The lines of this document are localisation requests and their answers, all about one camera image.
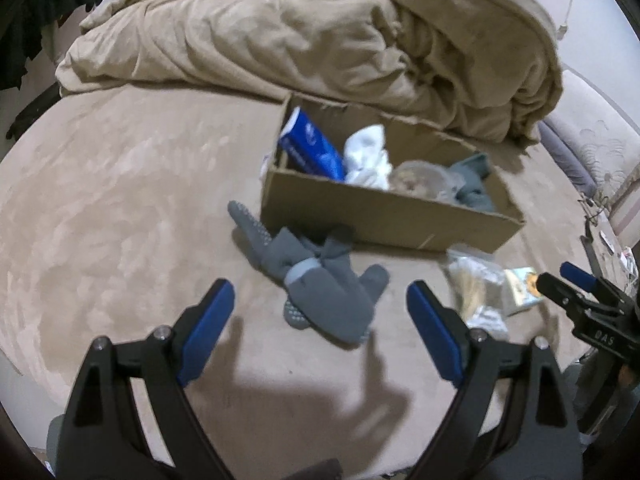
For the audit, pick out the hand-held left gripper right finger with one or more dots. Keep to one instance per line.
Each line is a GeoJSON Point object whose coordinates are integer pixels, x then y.
{"type": "Point", "coordinates": [434, 335]}

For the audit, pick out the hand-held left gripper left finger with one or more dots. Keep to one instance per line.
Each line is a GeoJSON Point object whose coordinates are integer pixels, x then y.
{"type": "Point", "coordinates": [210, 332]}

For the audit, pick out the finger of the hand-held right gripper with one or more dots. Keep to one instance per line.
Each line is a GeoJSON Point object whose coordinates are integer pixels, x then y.
{"type": "Point", "coordinates": [552, 287]}
{"type": "Point", "coordinates": [577, 274]}

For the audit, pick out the grey dotted sock bundle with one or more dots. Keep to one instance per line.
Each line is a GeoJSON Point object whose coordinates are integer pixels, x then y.
{"type": "Point", "coordinates": [320, 287]}

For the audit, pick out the brown cardboard box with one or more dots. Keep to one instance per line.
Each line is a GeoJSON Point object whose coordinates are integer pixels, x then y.
{"type": "Point", "coordinates": [380, 220]}

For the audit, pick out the clear bag of wooden sticks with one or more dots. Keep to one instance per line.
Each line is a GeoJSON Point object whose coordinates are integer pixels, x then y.
{"type": "Point", "coordinates": [472, 280]}

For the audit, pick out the grey pillow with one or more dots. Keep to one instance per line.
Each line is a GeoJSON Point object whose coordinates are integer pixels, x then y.
{"type": "Point", "coordinates": [565, 157]}

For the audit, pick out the grey-green sock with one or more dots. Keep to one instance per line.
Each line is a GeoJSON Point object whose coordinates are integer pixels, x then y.
{"type": "Point", "coordinates": [475, 185]}

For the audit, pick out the pale embroidered pillow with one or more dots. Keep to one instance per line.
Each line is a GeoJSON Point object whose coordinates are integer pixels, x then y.
{"type": "Point", "coordinates": [600, 125]}

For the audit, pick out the clear bag in box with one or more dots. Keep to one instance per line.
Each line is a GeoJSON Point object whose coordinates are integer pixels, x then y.
{"type": "Point", "coordinates": [420, 182]}

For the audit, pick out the beige bed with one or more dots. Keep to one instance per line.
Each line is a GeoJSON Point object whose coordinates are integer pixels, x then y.
{"type": "Point", "coordinates": [125, 200]}

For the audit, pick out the white socks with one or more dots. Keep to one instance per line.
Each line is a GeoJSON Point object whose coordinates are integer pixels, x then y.
{"type": "Point", "coordinates": [367, 157]}

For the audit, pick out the blue tissue packet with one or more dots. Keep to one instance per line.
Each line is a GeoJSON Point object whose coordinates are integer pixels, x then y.
{"type": "Point", "coordinates": [310, 145]}

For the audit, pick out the beige blanket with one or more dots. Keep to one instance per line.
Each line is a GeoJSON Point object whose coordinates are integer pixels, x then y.
{"type": "Point", "coordinates": [310, 35]}

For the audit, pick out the dark hanging clothes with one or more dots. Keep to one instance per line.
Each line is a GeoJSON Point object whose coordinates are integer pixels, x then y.
{"type": "Point", "coordinates": [35, 15]}

